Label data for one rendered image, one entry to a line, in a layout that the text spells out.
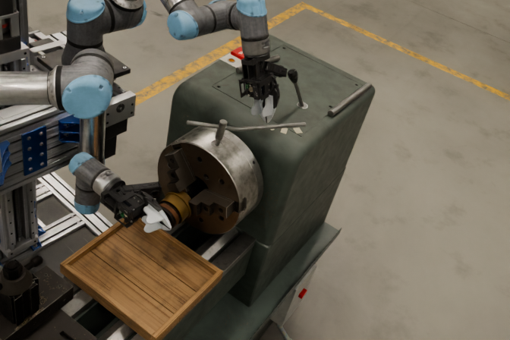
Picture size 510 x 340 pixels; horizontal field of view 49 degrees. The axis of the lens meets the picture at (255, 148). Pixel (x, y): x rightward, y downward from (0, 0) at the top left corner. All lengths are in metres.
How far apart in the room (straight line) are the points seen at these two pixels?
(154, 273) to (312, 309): 1.32
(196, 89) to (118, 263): 0.58
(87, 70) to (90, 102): 0.08
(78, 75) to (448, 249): 2.58
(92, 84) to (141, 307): 0.63
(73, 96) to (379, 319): 2.02
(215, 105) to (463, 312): 1.97
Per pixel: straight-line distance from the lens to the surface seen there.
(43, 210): 2.83
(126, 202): 1.59
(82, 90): 1.46
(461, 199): 3.95
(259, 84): 1.52
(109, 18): 1.95
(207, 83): 1.84
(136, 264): 1.74
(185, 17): 1.47
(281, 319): 2.53
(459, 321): 3.21
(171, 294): 1.68
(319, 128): 1.77
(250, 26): 1.50
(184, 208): 1.61
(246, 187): 1.62
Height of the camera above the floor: 2.24
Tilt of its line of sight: 38 degrees down
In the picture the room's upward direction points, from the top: 15 degrees clockwise
